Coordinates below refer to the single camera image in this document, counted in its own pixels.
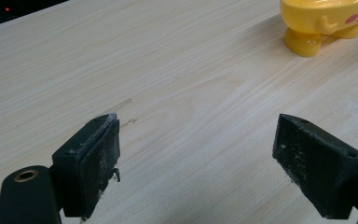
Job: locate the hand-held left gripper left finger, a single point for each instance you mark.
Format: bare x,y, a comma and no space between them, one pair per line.
87,168

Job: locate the dark device with red light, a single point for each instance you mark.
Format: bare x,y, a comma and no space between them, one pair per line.
9,11

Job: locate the yellow duck-shaped toy container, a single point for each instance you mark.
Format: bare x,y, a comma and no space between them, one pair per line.
320,21

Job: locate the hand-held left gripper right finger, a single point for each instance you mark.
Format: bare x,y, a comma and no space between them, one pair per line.
317,168

